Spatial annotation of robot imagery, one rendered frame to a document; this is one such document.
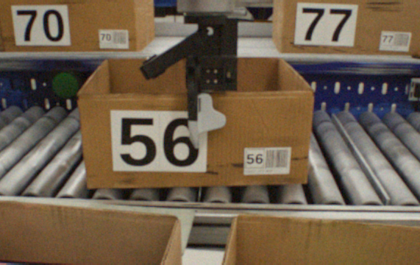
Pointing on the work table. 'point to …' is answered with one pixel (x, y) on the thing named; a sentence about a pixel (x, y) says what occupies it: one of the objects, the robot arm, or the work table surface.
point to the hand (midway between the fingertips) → (193, 137)
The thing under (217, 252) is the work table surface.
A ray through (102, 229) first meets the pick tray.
